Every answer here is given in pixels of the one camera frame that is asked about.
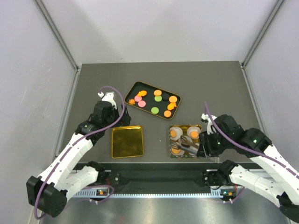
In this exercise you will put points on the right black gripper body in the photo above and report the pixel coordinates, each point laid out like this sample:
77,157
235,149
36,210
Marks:
214,143

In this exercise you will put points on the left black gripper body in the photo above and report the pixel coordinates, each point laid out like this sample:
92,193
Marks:
114,116

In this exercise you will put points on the gold cookie tin box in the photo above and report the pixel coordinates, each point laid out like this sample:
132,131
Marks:
196,141

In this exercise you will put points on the orange round cookie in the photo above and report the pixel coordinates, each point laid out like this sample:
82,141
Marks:
175,151
167,113

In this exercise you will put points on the orange dotted cookie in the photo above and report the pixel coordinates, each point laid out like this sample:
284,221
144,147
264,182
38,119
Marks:
157,92
194,134
173,133

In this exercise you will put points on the green round cookie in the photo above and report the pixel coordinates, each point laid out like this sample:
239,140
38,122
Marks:
155,110

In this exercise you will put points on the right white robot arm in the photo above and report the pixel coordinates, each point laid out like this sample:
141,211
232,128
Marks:
223,133

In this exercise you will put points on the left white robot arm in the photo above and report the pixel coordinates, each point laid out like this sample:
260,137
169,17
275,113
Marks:
51,190

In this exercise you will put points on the orange star cookie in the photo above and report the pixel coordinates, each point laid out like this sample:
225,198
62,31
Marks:
131,102

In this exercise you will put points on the gold tin lid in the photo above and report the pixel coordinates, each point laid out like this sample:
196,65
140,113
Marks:
127,142

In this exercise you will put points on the pink cookie upper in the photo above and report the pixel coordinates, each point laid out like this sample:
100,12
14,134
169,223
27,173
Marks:
137,98

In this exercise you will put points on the pink round cookie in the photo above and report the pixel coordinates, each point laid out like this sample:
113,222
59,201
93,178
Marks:
142,104

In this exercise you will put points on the orange fish cookie left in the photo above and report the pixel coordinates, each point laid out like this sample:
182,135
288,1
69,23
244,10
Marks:
142,93

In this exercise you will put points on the orange fish cookie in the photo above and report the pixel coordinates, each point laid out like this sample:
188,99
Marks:
171,106
142,93

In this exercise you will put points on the orange round cookie bottom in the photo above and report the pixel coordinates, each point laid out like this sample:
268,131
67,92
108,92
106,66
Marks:
167,113

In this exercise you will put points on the green cookie upper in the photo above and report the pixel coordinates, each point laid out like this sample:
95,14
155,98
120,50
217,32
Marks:
158,98

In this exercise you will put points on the orange dotted cookie top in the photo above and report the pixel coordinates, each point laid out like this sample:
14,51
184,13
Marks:
157,92

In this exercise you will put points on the black cookie tray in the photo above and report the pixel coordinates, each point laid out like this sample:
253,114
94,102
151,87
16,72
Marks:
149,99

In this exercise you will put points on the black cookie in tray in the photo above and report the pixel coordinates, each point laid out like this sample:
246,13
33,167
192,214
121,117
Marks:
165,96

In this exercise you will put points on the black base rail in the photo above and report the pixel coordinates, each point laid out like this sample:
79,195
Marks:
160,178

